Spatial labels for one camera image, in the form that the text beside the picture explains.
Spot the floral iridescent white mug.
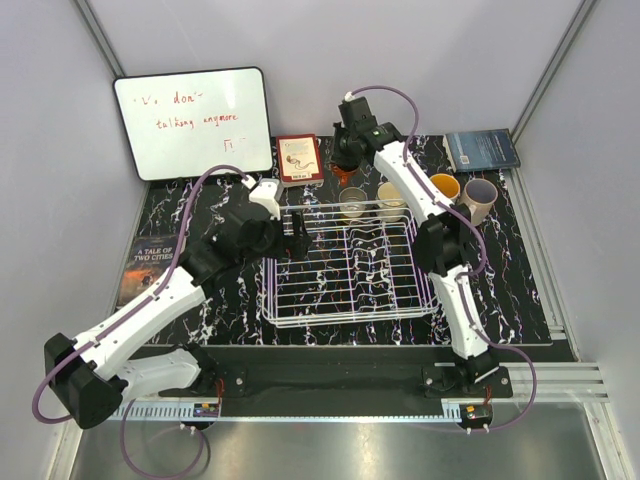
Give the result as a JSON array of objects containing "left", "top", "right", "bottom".
[{"left": 430, "top": 173, "right": 461, "bottom": 203}]

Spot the orange ceramic mug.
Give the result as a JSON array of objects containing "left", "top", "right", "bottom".
[{"left": 332, "top": 164, "right": 359, "bottom": 187}]

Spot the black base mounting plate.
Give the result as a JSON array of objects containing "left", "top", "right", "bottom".
[{"left": 204, "top": 346, "right": 513, "bottom": 421}]

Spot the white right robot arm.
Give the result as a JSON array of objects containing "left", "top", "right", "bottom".
[{"left": 332, "top": 97, "right": 499, "bottom": 397}]

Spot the cream ribbed mug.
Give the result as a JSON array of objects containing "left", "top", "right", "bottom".
[{"left": 376, "top": 182, "right": 406, "bottom": 222}]

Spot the Tale of Two Cities book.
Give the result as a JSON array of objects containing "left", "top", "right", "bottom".
[{"left": 115, "top": 234, "right": 178, "bottom": 310}]

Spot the white wire dish rack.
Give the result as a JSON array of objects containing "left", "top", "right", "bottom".
[{"left": 260, "top": 201, "right": 438, "bottom": 328}]

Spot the white dry-erase board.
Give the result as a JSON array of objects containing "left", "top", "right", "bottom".
[{"left": 113, "top": 67, "right": 272, "bottom": 182}]

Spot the grey slotted cable duct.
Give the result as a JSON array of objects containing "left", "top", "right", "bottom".
[{"left": 89, "top": 402, "right": 494, "bottom": 424}]

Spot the dark blue book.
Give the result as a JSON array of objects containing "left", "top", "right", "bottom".
[{"left": 443, "top": 129, "right": 521, "bottom": 173}]

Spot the red and white book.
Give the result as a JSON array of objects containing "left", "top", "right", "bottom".
[{"left": 276, "top": 134, "right": 324, "bottom": 187}]

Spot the pink iridescent mug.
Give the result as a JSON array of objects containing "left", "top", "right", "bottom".
[{"left": 458, "top": 178, "right": 499, "bottom": 227}]

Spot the brown and cream cup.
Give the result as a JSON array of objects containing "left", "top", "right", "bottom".
[{"left": 339, "top": 187, "right": 368, "bottom": 219}]

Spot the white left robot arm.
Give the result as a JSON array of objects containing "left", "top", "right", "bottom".
[{"left": 44, "top": 204, "right": 311, "bottom": 429}]

